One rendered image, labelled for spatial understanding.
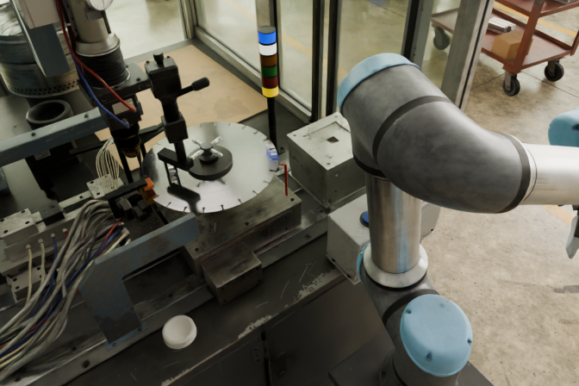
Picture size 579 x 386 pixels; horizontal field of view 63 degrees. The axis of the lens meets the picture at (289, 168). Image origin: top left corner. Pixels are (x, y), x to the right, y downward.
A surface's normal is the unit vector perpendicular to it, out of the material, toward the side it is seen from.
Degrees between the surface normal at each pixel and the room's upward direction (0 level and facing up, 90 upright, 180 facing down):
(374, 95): 41
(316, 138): 0
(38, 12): 90
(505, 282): 0
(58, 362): 0
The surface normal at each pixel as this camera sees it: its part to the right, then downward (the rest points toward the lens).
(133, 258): 0.58, 0.54
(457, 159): -0.09, 0.07
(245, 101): -0.02, -0.74
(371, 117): -0.86, -0.15
